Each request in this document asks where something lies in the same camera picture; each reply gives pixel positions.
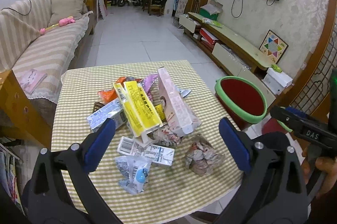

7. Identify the blue white toothpaste box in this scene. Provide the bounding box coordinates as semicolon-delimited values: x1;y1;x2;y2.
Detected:
87;98;127;132

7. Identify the yellow cardboard box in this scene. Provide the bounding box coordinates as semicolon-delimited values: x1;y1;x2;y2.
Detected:
113;81;163;137

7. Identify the pink Pocky box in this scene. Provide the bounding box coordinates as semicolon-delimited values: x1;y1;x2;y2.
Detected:
157;67;202;137

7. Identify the person right hand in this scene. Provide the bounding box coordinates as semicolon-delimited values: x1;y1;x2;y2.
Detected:
302;145;336;201

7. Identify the white storage box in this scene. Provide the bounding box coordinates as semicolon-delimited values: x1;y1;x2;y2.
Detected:
262;67;293;95

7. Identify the magazine rack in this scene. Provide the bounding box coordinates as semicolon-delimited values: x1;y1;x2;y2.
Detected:
1;144;25;215

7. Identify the red bin green rim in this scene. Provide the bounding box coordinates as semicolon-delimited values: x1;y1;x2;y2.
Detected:
215;76;267;130

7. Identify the silver blue foil wrapper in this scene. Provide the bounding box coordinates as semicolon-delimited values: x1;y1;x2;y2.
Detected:
115;156;151;195

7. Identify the crumpled paper ball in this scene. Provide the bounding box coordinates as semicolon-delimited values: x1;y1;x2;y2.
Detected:
184;135;226;176

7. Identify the chinese checkers board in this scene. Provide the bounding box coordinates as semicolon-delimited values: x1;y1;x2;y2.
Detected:
259;30;289;64

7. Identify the brown small packet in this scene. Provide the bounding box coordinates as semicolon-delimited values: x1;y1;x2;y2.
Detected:
92;102;104;113

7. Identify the long TV cabinet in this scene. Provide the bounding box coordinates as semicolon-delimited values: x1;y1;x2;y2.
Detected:
179;12;276;105

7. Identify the orange snack wrapper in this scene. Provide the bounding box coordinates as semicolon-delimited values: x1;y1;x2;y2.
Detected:
97;77;141;104

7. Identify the white barcode carton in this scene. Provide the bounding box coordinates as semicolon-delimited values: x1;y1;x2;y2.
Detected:
117;137;175;166

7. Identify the pink notebook on sofa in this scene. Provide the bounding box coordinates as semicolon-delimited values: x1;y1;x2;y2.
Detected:
19;69;47;95

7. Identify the pink candy wrapper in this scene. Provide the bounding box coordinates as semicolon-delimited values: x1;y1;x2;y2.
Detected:
139;74;158;100

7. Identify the green box on cabinet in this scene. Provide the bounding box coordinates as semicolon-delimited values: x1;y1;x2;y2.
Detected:
199;0;223;20

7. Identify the striped beige sofa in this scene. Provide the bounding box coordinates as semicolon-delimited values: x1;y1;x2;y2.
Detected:
0;0;94;124

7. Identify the pink toy wand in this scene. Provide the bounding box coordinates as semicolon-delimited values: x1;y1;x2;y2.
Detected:
39;16;75;35

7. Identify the beige sofa cushion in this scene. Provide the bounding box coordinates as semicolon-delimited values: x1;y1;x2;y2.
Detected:
49;0;84;26

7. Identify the white balance bike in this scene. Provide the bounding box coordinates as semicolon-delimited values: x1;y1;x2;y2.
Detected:
116;0;141;7

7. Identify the wooden chair frame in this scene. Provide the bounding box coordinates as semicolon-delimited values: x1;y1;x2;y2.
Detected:
1;70;52;148

